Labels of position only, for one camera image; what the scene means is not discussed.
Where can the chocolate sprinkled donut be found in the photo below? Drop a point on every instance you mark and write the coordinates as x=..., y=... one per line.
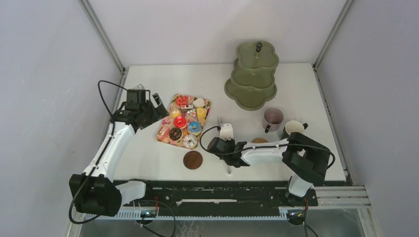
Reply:
x=175, y=134

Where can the floral dessert tray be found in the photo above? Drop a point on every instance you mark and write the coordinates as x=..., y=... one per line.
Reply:
x=168, y=121

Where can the green three-tier stand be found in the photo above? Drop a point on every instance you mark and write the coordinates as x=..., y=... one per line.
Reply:
x=252, y=80

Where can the purple mug black handle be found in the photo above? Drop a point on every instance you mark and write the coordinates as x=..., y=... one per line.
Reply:
x=272, y=118

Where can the white slotted cable duct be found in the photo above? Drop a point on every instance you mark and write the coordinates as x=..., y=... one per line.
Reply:
x=148, y=214

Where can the white swirl roll cake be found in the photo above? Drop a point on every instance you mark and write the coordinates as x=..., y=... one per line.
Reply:
x=199, y=102

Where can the yellow cream cake ball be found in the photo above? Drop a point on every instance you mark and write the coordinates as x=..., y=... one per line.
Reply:
x=175, y=113

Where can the dark wooden coaster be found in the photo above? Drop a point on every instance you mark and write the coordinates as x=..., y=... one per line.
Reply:
x=193, y=160

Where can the red glazed flower donut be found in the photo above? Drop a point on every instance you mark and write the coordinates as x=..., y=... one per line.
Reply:
x=180, y=122

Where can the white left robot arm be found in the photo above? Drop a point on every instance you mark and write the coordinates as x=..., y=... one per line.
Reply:
x=94, y=191

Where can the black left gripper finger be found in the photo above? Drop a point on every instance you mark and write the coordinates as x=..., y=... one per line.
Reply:
x=157, y=99
x=157, y=113

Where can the silver metal tongs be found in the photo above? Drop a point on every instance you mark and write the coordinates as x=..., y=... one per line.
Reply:
x=220, y=123

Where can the triangular fruit cake slice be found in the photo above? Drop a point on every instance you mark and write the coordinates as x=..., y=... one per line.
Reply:
x=192, y=113

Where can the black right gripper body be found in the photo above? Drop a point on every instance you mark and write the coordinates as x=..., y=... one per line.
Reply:
x=231, y=141

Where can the woven rattan coaster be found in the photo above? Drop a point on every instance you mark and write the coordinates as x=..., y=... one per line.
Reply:
x=259, y=140

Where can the white chocolate-striped donut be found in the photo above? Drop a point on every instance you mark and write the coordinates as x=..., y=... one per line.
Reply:
x=190, y=141

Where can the coral sprinkled donut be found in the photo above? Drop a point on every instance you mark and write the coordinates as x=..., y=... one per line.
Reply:
x=182, y=100

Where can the dark cup white interior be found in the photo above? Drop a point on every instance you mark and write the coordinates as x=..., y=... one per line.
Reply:
x=293, y=126

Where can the chocolate cherry cake slice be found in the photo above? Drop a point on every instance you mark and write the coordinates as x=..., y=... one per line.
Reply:
x=186, y=108

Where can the blue glazed donut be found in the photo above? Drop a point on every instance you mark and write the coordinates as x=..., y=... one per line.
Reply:
x=194, y=128

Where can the pink layered cake slice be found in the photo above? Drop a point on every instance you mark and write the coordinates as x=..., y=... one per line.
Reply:
x=163, y=133

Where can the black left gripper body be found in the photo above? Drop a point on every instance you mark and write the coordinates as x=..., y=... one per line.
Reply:
x=145, y=110

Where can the yellow swirl roll cake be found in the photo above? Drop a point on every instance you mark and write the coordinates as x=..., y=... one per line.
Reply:
x=201, y=113

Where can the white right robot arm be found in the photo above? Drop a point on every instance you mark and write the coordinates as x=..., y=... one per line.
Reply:
x=308, y=159

